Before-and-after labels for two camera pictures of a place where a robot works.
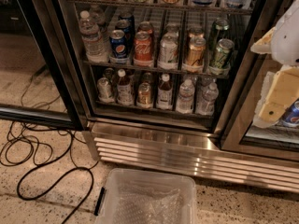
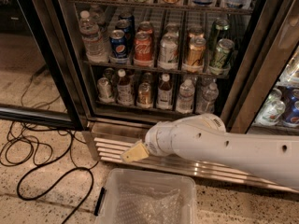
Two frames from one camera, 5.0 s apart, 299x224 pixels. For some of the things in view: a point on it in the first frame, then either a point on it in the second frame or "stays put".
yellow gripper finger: x=263 y=45 -> x=135 y=153
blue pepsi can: x=118 y=46 stays put
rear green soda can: x=219 y=32 stays put
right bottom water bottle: x=206 y=99 stays put
